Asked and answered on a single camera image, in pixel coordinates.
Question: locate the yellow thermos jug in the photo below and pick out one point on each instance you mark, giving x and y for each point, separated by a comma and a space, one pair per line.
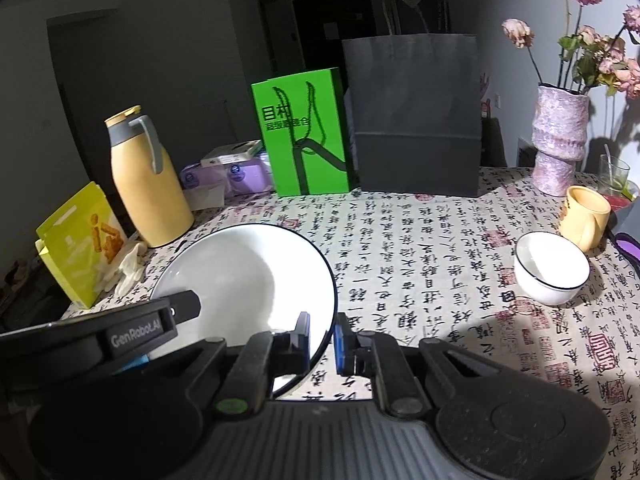
150, 200

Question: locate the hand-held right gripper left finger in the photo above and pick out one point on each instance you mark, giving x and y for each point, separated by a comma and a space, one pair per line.
302, 345

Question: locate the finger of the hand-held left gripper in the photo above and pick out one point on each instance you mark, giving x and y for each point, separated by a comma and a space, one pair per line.
132, 364
185, 305

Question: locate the black paper bag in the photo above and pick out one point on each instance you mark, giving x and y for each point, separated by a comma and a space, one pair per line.
415, 110

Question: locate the yellow mug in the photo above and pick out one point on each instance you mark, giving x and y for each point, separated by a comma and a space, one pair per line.
580, 220

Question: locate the printed calligraphy tablecloth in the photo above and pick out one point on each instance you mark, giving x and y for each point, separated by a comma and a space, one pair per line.
425, 260

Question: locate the dried pink flowers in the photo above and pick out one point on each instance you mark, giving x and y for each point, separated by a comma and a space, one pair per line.
520, 32

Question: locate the grey and purple cloth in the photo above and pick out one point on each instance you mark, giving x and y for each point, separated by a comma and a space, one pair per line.
630, 245

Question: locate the white bowl with black rim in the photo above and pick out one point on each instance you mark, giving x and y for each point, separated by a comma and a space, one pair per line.
240, 270
550, 280

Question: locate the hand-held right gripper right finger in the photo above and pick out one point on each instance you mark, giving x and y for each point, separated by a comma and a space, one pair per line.
341, 345

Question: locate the yellow snack box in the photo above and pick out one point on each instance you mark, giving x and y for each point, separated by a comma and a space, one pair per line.
70, 250

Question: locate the white straw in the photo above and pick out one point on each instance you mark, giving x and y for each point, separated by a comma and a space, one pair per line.
608, 160

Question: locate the green paper bag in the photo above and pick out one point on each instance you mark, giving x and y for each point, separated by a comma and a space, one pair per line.
275, 170

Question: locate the crumpled white glove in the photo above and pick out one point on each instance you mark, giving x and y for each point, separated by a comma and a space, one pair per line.
130, 265

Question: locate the purple ceramic vase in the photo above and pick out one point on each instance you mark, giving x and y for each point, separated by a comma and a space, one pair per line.
560, 135

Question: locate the clear glass cup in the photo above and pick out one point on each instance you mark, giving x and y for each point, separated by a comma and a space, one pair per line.
620, 175

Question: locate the red coaster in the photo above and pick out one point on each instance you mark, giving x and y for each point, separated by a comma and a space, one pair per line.
617, 202

